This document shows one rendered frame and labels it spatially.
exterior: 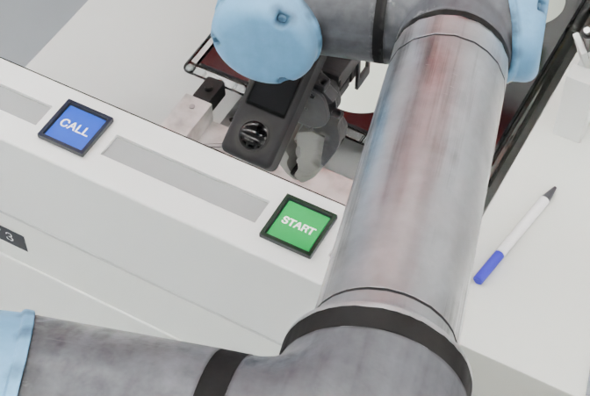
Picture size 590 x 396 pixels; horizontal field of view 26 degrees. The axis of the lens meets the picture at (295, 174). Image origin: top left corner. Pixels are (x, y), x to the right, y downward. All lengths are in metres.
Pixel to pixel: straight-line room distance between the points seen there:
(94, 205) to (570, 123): 0.49
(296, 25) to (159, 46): 0.78
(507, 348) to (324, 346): 0.59
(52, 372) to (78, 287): 0.92
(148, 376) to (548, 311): 0.68
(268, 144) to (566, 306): 0.34
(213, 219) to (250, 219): 0.04
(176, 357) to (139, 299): 0.85
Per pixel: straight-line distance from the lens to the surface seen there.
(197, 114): 1.40
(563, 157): 1.31
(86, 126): 1.33
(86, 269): 1.44
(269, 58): 0.85
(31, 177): 1.36
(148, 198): 1.26
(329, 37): 0.85
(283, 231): 1.22
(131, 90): 1.55
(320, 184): 1.37
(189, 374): 0.56
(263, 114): 1.02
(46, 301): 1.56
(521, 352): 1.17
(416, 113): 0.73
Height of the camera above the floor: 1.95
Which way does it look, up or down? 51 degrees down
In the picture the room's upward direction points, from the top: straight up
